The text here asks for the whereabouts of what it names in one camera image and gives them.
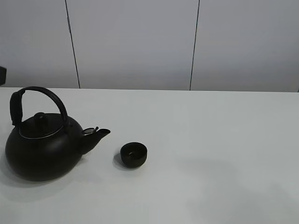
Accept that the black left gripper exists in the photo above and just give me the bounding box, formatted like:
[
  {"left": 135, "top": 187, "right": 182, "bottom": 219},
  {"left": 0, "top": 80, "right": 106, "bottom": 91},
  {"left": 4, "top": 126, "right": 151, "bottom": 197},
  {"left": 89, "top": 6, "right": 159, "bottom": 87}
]
[{"left": 0, "top": 66, "right": 7, "bottom": 84}]

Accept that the black round teapot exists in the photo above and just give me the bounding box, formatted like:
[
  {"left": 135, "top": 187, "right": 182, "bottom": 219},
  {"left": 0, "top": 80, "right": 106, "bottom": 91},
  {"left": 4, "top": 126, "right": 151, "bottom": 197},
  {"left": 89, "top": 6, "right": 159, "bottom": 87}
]
[{"left": 5, "top": 86, "right": 111, "bottom": 181}]

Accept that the small black teacup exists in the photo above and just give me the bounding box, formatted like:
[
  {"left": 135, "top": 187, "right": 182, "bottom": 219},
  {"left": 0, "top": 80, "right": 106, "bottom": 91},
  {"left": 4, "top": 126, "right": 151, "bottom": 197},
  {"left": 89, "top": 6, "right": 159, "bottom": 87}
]
[{"left": 120, "top": 142, "right": 148, "bottom": 168}]

